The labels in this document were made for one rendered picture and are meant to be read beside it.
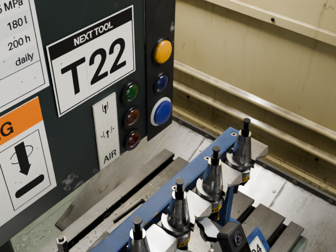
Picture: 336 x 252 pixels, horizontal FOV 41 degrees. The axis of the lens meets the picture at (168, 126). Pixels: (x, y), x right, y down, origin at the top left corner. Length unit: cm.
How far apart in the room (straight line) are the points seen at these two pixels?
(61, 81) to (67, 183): 12
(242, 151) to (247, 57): 45
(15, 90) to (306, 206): 120
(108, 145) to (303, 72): 87
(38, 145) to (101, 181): 124
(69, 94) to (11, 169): 8
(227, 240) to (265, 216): 55
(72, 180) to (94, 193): 117
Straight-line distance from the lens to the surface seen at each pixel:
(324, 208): 147
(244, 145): 95
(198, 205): 90
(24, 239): 164
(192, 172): 94
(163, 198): 89
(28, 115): 38
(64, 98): 40
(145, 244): 77
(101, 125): 45
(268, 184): 149
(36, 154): 41
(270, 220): 131
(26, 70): 36
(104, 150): 47
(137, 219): 73
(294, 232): 130
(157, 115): 51
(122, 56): 43
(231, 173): 97
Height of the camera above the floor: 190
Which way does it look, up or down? 40 degrees down
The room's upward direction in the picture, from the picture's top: 1 degrees clockwise
